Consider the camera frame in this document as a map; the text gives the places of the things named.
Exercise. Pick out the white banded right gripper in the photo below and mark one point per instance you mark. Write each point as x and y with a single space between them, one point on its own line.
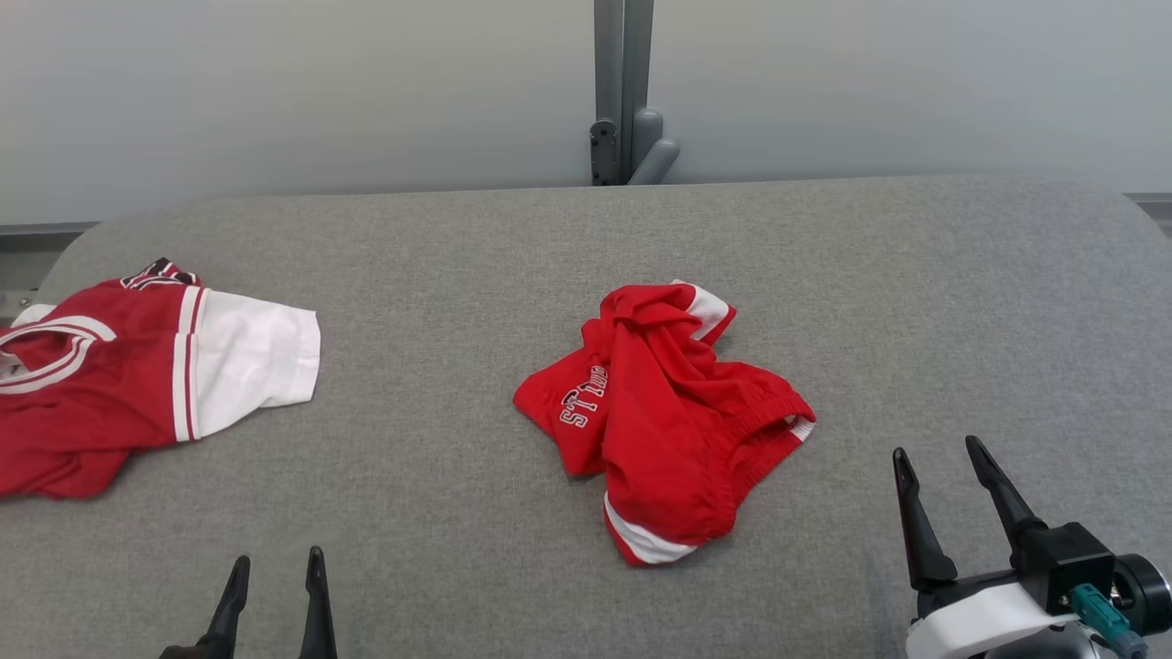
971 622

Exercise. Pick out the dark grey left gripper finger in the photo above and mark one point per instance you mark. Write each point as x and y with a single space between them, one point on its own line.
229 613
317 613

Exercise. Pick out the red shorts with white trim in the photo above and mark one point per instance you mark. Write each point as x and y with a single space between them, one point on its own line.
668 421

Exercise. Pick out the red jersey with white sleeves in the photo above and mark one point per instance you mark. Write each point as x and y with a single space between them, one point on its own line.
101 403

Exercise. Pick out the grey metal post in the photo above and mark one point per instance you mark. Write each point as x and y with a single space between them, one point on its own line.
623 91

